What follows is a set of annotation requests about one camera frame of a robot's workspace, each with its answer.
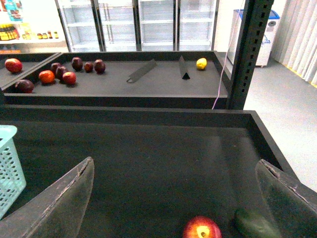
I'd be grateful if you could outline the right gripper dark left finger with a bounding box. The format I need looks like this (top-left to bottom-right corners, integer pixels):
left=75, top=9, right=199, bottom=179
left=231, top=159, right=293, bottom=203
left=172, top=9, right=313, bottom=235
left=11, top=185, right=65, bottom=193
left=0, top=157, right=95, bottom=238

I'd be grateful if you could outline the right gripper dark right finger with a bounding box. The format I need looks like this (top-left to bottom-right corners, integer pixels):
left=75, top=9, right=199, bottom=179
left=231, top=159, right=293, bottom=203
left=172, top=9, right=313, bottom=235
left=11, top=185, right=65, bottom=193
left=255, top=160, right=317, bottom=238

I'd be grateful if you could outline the light blue plastic basket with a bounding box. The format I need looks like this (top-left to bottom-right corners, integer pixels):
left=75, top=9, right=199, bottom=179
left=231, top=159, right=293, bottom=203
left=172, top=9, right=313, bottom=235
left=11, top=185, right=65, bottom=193
left=0, top=125, right=26, bottom=217

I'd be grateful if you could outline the red yellow apple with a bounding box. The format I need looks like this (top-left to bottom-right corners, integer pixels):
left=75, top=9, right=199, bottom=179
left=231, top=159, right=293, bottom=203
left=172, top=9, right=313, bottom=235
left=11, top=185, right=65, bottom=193
left=182, top=216, right=222, bottom=238

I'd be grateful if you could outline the red apple on shelf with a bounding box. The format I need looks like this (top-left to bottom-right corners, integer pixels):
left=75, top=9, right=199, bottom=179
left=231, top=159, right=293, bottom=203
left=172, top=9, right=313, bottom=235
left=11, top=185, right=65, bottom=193
left=62, top=71, right=77, bottom=85

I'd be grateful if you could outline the dark plum behind apple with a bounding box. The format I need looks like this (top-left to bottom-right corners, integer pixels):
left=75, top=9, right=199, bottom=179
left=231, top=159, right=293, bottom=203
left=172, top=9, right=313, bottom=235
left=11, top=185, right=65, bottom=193
left=55, top=66, right=69, bottom=81

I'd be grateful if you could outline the green avocado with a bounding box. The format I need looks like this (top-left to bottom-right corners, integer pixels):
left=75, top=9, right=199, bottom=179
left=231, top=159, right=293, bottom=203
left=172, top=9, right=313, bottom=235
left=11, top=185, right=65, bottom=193
left=234, top=208, right=282, bottom=238

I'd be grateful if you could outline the black lower display tray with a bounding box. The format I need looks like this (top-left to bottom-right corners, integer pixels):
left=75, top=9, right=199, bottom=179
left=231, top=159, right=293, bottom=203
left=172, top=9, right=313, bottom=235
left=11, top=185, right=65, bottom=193
left=0, top=105, right=294, bottom=238

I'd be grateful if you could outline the black display tray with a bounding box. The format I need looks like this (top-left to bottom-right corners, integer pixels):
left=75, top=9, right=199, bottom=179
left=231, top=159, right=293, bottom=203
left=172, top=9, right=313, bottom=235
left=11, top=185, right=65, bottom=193
left=0, top=105, right=294, bottom=238
left=2, top=51, right=228, bottom=109

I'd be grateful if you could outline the dark purple plum front left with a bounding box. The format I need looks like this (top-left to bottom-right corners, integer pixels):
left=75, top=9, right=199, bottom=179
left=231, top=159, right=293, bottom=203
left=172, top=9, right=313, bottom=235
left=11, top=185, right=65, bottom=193
left=15, top=79, right=34, bottom=93

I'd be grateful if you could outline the orange red fruit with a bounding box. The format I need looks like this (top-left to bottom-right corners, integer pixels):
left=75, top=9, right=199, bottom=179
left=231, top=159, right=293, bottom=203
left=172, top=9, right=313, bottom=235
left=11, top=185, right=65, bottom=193
left=39, top=70, right=55, bottom=84

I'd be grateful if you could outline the dark plum back left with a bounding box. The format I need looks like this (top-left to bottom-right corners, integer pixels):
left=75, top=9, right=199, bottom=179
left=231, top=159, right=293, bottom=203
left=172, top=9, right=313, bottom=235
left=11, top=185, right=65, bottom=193
left=50, top=62, right=62, bottom=74

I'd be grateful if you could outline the small red plum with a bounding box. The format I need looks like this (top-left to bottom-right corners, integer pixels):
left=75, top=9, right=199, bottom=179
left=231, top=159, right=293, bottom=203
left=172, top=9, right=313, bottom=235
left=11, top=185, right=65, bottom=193
left=84, top=61, right=94, bottom=73

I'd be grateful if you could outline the dark plum back centre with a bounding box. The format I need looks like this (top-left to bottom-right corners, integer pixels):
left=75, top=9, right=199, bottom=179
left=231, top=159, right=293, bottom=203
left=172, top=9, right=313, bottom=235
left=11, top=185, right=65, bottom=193
left=71, top=57, right=83, bottom=71

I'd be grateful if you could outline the dark plum back right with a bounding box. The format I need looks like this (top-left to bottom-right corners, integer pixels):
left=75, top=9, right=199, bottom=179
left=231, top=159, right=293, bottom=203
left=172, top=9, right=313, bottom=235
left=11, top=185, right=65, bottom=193
left=94, top=59, right=106, bottom=74

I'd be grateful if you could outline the red fruit far left tray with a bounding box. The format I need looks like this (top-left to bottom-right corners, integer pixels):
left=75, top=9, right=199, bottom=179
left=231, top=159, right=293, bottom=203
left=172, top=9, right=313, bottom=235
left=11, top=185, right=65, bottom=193
left=4, top=58, right=23, bottom=73

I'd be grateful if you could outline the black upper display tray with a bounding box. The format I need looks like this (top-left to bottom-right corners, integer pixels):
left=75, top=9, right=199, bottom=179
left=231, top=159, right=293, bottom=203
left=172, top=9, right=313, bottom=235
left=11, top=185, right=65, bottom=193
left=2, top=51, right=228, bottom=109

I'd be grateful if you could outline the white curtain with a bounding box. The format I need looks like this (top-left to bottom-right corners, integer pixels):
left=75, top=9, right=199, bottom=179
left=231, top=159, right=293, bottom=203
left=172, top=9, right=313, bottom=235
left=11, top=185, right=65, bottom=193
left=271, top=0, right=317, bottom=87

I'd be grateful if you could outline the white blue chest freezer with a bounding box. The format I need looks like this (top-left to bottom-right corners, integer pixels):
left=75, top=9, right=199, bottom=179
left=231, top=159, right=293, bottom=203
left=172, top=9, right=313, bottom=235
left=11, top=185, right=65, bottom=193
left=226, top=9, right=280, bottom=68

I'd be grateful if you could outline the yellow lemon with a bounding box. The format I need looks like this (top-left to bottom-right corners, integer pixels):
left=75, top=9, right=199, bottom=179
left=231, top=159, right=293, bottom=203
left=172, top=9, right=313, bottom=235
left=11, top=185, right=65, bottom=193
left=196, top=58, right=208, bottom=70

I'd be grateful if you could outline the upright black shelf divider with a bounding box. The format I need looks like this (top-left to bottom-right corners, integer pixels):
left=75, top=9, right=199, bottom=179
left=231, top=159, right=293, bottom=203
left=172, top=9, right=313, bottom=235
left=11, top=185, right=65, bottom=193
left=178, top=56, right=190, bottom=80

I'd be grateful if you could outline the flat black shelf divider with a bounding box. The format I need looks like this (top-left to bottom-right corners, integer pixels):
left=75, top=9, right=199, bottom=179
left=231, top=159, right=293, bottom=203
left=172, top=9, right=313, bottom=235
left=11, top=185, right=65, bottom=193
left=126, top=59, right=157, bottom=83

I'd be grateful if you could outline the white grocery shelf with bottles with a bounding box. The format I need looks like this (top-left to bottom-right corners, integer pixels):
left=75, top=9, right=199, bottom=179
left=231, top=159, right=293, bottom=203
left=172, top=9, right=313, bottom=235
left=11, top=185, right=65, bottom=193
left=0, top=0, right=69, bottom=54

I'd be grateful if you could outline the glass door refrigerator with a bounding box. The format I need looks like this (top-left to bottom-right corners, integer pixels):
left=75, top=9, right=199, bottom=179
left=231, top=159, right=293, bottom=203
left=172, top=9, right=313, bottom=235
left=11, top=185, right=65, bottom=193
left=55, top=0, right=218, bottom=52

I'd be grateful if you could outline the pink cable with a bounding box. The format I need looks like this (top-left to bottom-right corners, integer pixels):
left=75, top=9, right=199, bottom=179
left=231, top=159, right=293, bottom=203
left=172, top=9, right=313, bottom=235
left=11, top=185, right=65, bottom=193
left=211, top=0, right=246, bottom=110

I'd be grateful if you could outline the black perforated shelf post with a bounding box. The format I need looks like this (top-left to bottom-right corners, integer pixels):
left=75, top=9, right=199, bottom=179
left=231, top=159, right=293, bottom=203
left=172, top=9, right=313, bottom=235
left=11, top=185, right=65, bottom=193
left=226, top=0, right=274, bottom=110

